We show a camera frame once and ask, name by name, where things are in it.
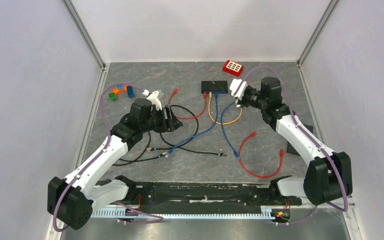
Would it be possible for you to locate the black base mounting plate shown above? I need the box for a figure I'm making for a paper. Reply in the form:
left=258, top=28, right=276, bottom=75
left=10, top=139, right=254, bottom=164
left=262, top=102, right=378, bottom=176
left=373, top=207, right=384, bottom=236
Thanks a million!
left=115, top=175, right=302, bottom=214

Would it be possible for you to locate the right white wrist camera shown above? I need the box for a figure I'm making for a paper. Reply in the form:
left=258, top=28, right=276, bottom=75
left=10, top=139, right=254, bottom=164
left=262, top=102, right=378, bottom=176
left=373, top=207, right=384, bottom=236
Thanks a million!
left=229, top=78, right=248, bottom=100

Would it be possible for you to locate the yellow ethernet cable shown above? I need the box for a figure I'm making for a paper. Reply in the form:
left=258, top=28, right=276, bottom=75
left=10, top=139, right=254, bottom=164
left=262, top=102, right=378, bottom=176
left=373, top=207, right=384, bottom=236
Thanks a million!
left=207, top=92, right=244, bottom=126

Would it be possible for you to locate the black network switch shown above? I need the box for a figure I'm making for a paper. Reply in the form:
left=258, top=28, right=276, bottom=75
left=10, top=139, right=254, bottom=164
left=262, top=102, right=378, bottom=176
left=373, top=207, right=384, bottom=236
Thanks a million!
left=201, top=80, right=229, bottom=94

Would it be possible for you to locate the colourful toy block chain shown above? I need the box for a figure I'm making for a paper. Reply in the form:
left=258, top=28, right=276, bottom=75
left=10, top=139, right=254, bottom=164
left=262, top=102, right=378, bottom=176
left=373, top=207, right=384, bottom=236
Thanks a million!
left=109, top=82, right=136, bottom=101

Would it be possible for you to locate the red ethernet cable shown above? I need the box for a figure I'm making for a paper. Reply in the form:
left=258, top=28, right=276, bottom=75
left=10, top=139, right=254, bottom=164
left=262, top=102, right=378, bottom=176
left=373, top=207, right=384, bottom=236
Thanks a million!
left=237, top=131, right=285, bottom=179
left=167, top=88, right=208, bottom=121

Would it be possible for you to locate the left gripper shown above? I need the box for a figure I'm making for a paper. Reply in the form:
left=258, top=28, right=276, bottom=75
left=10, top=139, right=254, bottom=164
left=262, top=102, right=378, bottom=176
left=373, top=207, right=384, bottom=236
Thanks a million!
left=141, top=105, right=183, bottom=133

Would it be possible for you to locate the long black cable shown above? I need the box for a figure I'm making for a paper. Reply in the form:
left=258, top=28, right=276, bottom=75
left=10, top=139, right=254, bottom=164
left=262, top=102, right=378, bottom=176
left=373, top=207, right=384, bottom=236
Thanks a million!
left=146, top=105, right=228, bottom=158

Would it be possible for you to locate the long blue ethernet cable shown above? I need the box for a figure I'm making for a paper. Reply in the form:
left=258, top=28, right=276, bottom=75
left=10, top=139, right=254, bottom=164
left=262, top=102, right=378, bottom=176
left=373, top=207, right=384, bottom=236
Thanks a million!
left=164, top=92, right=219, bottom=159

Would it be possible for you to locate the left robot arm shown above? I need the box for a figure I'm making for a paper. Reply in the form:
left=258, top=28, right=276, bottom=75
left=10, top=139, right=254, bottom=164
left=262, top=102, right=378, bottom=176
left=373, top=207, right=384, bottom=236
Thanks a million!
left=47, top=97, right=183, bottom=232

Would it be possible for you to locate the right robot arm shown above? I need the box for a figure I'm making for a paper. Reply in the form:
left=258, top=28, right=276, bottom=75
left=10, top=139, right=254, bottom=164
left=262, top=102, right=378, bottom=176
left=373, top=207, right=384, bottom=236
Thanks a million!
left=229, top=77, right=353, bottom=212

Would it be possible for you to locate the red keypad box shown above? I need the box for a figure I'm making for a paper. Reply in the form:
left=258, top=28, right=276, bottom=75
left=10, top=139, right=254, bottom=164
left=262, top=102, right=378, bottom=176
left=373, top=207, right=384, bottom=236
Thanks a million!
left=222, top=60, right=244, bottom=77

